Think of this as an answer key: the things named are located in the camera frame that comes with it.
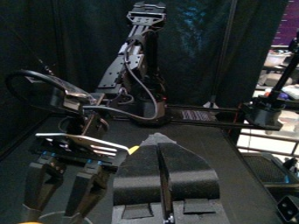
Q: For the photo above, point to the black mesh chair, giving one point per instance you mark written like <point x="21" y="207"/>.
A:
<point x="269" y="170"/>

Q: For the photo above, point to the grey bowl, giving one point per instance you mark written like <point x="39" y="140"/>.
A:
<point x="66" y="218"/>

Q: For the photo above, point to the black cloth curtain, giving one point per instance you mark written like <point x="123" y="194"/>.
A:
<point x="78" y="38"/>

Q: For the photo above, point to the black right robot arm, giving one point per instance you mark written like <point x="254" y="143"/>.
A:
<point x="141" y="67"/>

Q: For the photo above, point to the black camera stand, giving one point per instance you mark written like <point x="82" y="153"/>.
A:
<point x="269" y="110"/>

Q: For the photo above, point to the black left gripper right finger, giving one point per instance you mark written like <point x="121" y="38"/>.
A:
<point x="191" y="178"/>

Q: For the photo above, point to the black metal frame bar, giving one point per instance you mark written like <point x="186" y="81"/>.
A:
<point x="218" y="116"/>

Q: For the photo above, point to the black box with holes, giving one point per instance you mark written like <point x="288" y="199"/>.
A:
<point x="289" y="207"/>

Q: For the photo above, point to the white plastic container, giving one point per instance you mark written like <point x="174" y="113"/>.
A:
<point x="277" y="58"/>

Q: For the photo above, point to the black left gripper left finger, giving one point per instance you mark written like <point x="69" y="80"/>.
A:
<point x="137" y="180"/>

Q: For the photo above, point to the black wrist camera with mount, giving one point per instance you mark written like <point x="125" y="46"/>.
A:
<point x="47" y="93"/>

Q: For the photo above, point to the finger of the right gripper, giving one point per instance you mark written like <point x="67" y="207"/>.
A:
<point x="87" y="192"/>
<point x="41" y="186"/>

